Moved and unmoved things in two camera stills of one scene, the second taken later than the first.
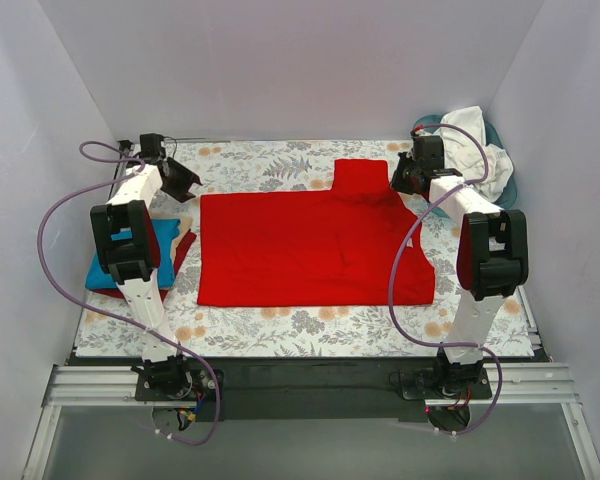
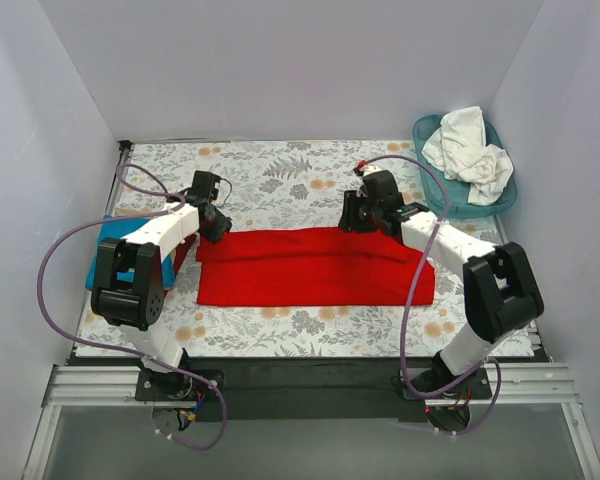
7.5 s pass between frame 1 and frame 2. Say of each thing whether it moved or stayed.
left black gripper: moved
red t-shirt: moved
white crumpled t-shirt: stayed
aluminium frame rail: stayed
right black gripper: moved
